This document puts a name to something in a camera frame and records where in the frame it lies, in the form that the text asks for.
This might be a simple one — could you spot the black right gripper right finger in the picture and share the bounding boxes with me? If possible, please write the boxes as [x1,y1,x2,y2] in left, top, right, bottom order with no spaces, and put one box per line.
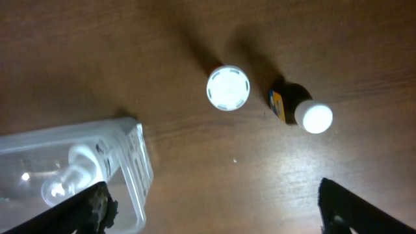
[318,177,415,234]

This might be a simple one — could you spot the white spray bottle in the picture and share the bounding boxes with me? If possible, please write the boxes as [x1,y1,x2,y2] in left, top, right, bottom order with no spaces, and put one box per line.
[41,144,105,207]

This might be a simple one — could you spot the clear plastic container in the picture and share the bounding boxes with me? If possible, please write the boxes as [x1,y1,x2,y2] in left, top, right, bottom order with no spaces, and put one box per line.
[1,118,153,233]

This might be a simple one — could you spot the orange tablet tube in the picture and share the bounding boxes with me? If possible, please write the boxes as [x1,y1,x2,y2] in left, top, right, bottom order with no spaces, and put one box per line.
[206,65,250,111]

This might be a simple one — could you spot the dark brown medicine bottle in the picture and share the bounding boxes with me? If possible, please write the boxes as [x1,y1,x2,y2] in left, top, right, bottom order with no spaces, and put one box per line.
[268,81,333,134]

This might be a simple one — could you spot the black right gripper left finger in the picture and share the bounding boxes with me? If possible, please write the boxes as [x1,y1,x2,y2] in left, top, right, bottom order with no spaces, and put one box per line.
[5,182,118,234]

